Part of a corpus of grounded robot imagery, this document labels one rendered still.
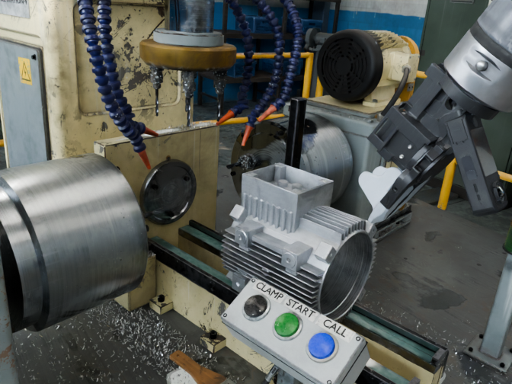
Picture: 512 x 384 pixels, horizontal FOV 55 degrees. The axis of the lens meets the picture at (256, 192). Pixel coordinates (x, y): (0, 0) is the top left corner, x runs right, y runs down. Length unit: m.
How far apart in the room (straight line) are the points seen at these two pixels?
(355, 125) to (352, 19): 6.43
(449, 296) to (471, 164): 0.72
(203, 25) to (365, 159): 0.55
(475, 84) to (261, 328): 0.36
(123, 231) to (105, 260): 0.05
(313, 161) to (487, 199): 0.57
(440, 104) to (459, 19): 3.72
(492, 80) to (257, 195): 0.42
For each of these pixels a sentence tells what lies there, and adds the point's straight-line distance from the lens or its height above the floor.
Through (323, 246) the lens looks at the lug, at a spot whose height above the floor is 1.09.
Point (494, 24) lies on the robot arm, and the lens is 0.54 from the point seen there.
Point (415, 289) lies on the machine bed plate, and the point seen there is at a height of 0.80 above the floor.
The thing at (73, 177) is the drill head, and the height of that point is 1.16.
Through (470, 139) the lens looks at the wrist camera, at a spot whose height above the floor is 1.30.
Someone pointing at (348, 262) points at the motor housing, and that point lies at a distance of 0.90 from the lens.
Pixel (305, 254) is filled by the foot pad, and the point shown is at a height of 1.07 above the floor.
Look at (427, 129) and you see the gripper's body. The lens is 0.60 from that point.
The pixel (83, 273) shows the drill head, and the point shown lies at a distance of 0.75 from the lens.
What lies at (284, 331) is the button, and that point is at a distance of 0.59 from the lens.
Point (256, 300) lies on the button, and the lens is 0.62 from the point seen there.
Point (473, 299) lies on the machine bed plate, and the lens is 1.29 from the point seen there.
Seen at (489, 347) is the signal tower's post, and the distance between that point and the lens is 1.10.
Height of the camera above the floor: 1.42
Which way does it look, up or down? 22 degrees down
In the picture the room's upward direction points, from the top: 4 degrees clockwise
